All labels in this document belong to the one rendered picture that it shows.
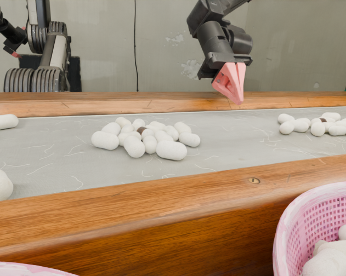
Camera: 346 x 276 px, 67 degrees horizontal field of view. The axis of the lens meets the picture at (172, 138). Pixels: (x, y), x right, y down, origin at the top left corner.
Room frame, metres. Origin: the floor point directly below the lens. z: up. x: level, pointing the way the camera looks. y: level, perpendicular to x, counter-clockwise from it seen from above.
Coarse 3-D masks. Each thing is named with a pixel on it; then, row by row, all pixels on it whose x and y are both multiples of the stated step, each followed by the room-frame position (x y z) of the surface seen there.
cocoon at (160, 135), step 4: (156, 132) 0.34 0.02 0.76; (160, 132) 0.33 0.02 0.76; (164, 132) 0.33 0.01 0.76; (156, 136) 0.33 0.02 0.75; (160, 136) 0.32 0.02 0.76; (164, 136) 0.32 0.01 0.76; (168, 136) 0.32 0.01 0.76; (160, 140) 0.31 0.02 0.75; (168, 140) 0.31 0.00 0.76; (172, 140) 0.32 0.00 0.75
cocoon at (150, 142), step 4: (148, 136) 0.32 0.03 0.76; (152, 136) 0.32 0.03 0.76; (144, 140) 0.31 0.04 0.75; (148, 140) 0.30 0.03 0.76; (152, 140) 0.30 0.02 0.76; (156, 140) 0.32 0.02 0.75; (144, 144) 0.30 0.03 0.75; (148, 144) 0.30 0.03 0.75; (152, 144) 0.30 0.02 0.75; (156, 144) 0.30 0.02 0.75; (148, 148) 0.29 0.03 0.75; (152, 148) 0.30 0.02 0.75; (148, 152) 0.30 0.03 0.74; (152, 152) 0.30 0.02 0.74
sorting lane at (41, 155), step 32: (32, 128) 0.37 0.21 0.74; (64, 128) 0.38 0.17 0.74; (96, 128) 0.39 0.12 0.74; (192, 128) 0.43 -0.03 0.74; (224, 128) 0.44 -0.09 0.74; (256, 128) 0.45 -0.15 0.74; (0, 160) 0.26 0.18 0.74; (32, 160) 0.26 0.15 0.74; (64, 160) 0.27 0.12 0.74; (96, 160) 0.27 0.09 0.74; (128, 160) 0.28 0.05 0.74; (160, 160) 0.28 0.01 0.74; (192, 160) 0.29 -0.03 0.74; (224, 160) 0.30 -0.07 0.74; (256, 160) 0.30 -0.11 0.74; (288, 160) 0.31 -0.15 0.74; (32, 192) 0.20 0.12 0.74
